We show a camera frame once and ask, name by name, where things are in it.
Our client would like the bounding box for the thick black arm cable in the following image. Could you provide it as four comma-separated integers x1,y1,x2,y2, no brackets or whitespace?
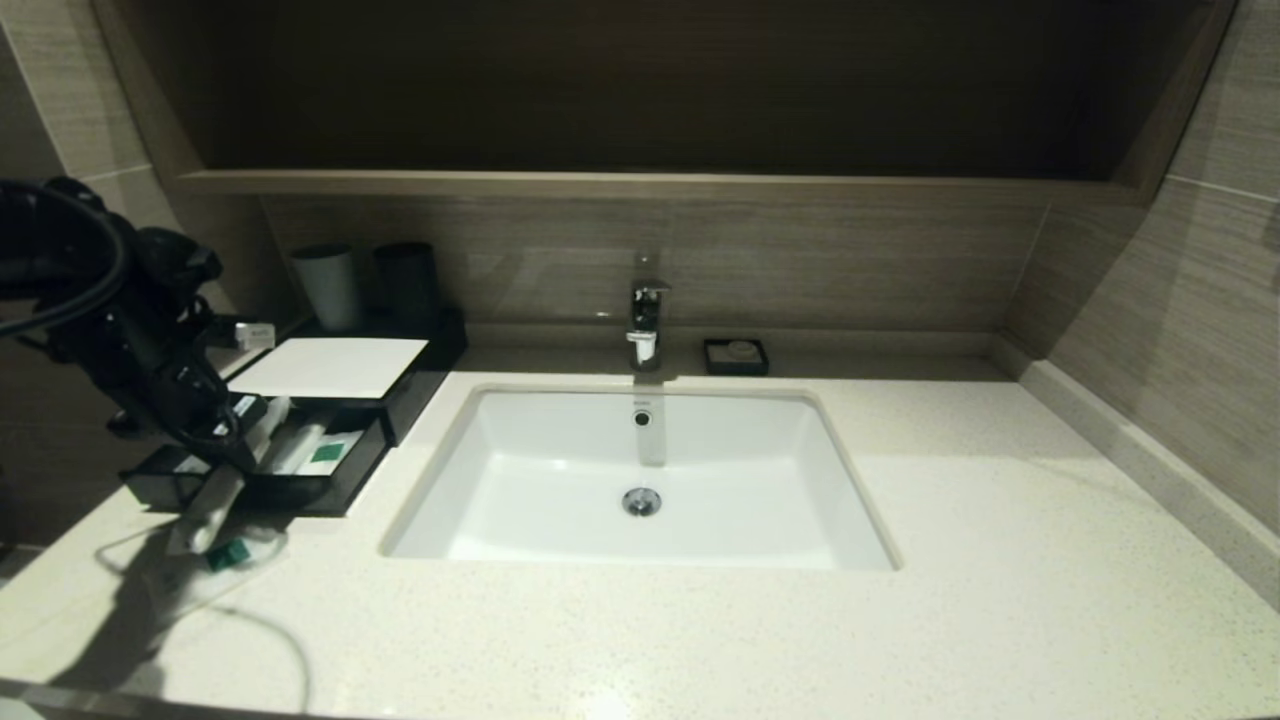
0,180,128,337

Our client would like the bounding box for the flat white green-label packet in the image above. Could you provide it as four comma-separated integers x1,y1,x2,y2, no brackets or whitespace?
298,431,364,480

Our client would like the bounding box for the white paper card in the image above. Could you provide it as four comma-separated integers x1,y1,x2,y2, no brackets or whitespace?
228,337,430,400

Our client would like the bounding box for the pale grey cup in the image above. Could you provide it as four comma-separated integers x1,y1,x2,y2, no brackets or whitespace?
290,245,363,332

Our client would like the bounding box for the black cup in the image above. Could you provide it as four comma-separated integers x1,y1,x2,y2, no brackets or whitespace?
374,241,439,330

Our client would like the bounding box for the narrow white wrapped packet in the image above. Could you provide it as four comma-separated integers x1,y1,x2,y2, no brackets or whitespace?
283,421,332,477

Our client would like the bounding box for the small clear green-label sachet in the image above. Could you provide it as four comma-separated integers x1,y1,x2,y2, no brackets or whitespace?
150,528,291,621

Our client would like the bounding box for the thin black camera cable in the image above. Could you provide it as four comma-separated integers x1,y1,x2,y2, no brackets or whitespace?
130,320,246,451

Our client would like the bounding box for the black soap dish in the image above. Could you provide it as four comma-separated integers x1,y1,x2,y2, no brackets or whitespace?
703,339,771,377

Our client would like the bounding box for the black pull-out drawer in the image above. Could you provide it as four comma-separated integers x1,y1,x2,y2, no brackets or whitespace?
120,405,394,518

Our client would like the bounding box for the chrome faucet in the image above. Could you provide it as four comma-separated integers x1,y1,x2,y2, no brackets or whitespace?
626,253,673,373

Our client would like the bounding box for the white ceramic sink basin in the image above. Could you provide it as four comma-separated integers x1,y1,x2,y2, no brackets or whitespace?
380,384,903,573

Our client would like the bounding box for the wooden wall shelf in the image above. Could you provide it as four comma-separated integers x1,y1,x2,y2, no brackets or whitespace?
175,168,1147,207

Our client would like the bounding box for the long clear toothbrush packet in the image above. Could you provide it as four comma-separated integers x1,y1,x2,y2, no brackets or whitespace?
165,396,294,558

